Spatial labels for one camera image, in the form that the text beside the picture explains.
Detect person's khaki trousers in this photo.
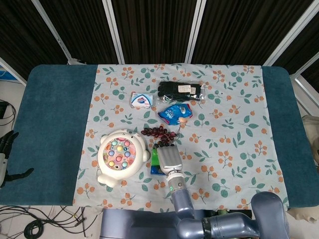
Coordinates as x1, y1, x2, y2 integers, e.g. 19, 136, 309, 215
301, 114, 319, 160

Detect white fish-shaped fishing toy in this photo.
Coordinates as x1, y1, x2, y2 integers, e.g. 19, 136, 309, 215
97, 128, 150, 189

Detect teal table cover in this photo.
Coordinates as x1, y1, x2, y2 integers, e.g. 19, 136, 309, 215
0, 64, 319, 209

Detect blue grey robot torso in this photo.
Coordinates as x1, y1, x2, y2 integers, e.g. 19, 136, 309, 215
99, 209, 181, 239

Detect blue toy block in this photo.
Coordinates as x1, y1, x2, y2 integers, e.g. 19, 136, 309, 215
150, 165, 166, 176

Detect blue snack packet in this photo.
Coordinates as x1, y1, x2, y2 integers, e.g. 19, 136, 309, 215
158, 104, 194, 125

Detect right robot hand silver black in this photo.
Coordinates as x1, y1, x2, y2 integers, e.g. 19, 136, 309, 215
152, 143, 184, 176

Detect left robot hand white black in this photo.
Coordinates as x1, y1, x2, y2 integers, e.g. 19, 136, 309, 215
0, 131, 34, 189

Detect green toy block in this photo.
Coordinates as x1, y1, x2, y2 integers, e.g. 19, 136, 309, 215
151, 148, 161, 167

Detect floral tablecloth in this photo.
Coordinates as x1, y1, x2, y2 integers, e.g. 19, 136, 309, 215
72, 63, 290, 214

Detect black power adapter with cables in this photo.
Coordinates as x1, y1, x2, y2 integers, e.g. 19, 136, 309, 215
0, 99, 16, 132

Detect white tissue pack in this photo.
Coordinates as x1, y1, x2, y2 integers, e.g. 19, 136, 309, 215
129, 91, 155, 109

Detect black coiled cable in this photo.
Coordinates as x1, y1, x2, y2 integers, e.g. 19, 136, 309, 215
23, 220, 44, 237

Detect dark red grape bunch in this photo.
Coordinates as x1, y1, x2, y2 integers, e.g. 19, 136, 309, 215
141, 126, 177, 147

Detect floor cable tangle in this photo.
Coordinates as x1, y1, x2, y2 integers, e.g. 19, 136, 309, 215
0, 205, 100, 239

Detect black gloves in clear package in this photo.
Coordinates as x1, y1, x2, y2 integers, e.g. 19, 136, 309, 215
157, 81, 207, 104

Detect dark partition panel white frame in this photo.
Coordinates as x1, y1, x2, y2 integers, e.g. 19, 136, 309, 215
271, 14, 319, 98
0, 0, 73, 78
39, 0, 125, 65
190, 0, 319, 67
111, 0, 205, 65

